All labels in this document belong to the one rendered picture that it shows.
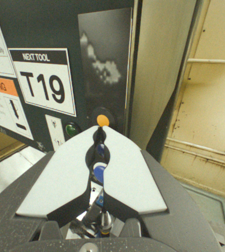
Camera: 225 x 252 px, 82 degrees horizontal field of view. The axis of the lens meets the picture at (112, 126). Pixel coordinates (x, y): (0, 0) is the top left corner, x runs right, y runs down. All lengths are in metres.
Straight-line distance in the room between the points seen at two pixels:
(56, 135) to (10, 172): 1.40
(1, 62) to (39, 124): 0.10
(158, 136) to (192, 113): 0.40
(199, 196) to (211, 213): 0.16
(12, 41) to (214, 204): 1.69
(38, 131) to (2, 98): 0.09
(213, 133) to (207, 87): 0.37
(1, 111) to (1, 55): 0.12
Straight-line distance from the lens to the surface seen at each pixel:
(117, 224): 0.61
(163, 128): 0.89
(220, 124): 1.26
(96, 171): 0.18
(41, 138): 0.26
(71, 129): 0.17
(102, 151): 0.15
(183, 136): 1.30
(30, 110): 0.24
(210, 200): 1.68
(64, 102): 0.17
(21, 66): 0.21
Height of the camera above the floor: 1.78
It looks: 30 degrees down
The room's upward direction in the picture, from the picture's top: 1 degrees clockwise
